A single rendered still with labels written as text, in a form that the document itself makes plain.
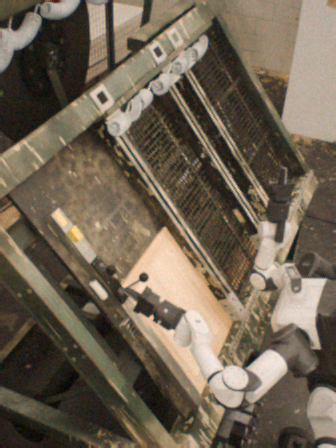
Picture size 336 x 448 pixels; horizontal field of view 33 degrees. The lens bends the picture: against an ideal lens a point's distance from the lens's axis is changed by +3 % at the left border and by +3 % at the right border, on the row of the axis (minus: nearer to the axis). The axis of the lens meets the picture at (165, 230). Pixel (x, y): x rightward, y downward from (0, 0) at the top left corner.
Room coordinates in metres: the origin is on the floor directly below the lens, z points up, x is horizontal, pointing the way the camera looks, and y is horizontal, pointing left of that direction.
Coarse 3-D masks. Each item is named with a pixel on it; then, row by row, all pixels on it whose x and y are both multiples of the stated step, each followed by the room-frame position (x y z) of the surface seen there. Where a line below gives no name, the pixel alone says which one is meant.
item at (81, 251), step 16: (64, 240) 1.52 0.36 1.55; (80, 240) 1.53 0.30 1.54; (80, 256) 1.50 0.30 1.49; (128, 304) 1.45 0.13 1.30; (144, 320) 1.45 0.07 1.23; (144, 336) 1.40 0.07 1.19; (160, 352) 1.38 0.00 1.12; (176, 368) 1.38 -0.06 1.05; (176, 384) 1.34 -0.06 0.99; (192, 384) 1.37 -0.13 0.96; (192, 400) 1.32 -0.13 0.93
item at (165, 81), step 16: (192, 48) 2.61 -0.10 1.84; (160, 64) 2.22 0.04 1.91; (176, 64) 2.48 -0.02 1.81; (144, 80) 2.06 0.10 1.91; (160, 80) 2.24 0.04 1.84; (128, 96) 1.93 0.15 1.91; (144, 96) 2.07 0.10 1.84; (112, 112) 1.81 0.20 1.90; (112, 128) 1.90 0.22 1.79; (128, 128) 1.91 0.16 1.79
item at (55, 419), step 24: (264, 312) 2.52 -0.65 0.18; (24, 336) 2.26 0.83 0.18; (264, 336) 2.35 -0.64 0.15; (0, 360) 2.08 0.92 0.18; (48, 384) 1.55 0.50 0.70; (72, 384) 1.58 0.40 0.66; (0, 408) 1.38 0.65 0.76; (24, 408) 1.36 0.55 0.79; (48, 408) 1.36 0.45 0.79; (168, 408) 1.53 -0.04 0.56; (24, 432) 1.34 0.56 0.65; (48, 432) 1.29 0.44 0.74; (72, 432) 1.26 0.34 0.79; (96, 432) 1.26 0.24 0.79; (168, 432) 1.55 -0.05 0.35
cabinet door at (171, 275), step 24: (168, 240) 1.85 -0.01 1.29; (144, 264) 1.67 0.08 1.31; (168, 264) 1.76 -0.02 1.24; (144, 288) 1.58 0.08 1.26; (168, 288) 1.66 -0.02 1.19; (192, 288) 1.75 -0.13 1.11; (216, 312) 1.74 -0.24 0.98; (168, 336) 1.48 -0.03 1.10; (216, 336) 1.64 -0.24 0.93; (192, 360) 1.47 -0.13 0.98
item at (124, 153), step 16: (96, 96) 2.02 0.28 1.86; (128, 112) 2.00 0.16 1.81; (96, 128) 2.02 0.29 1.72; (112, 144) 2.00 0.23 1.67; (128, 144) 2.02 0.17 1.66; (128, 160) 1.97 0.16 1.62; (128, 176) 1.97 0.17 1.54; (144, 176) 1.95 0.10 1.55; (144, 192) 1.94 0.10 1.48; (160, 192) 1.95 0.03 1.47; (160, 208) 1.91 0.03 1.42; (176, 224) 1.89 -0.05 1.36; (176, 240) 1.88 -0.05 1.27; (192, 240) 1.89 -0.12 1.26; (192, 256) 1.85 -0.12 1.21; (208, 272) 1.82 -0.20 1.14; (224, 288) 1.83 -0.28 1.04; (224, 304) 1.78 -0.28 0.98; (240, 304) 1.81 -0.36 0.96
